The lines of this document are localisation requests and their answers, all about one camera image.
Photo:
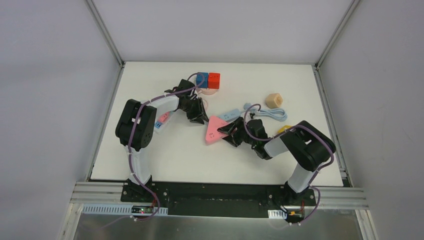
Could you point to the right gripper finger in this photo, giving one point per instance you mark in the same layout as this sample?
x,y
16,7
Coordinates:
x,y
237,127
234,140

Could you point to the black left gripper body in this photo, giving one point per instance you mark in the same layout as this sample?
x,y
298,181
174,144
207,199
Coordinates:
x,y
195,108

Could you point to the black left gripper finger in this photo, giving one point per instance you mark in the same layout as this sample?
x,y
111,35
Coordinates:
x,y
197,120
204,111

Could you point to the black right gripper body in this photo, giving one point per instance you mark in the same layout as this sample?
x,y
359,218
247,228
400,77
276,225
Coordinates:
x,y
237,133

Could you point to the pink triangular power strip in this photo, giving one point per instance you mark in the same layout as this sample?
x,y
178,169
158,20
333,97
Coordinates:
x,y
212,134

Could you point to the yellow cube socket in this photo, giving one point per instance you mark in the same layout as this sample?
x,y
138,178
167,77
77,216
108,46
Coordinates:
x,y
284,128

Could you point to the tan cube socket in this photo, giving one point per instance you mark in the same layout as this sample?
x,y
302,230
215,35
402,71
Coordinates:
x,y
274,100

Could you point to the light blue power strip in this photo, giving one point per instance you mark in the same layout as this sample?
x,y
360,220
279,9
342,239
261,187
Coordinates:
x,y
230,116

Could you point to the pink plug adapter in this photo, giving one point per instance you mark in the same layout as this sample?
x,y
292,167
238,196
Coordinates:
x,y
163,118

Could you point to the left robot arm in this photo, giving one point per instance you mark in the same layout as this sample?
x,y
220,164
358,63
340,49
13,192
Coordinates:
x,y
135,127

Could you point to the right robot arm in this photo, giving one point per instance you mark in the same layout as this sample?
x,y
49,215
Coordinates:
x,y
311,149

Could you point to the pink round socket base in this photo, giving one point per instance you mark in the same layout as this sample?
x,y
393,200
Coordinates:
x,y
208,91

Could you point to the blue cube socket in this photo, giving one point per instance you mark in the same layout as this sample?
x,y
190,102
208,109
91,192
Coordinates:
x,y
201,80

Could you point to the red cube socket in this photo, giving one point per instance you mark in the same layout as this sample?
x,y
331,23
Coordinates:
x,y
213,81

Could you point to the white power strip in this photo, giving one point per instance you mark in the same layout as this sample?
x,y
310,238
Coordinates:
x,y
159,127

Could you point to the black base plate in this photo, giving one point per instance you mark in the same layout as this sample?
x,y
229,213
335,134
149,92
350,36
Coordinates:
x,y
217,200

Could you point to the aluminium frame rail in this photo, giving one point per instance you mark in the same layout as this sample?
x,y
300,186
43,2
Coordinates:
x,y
97,192

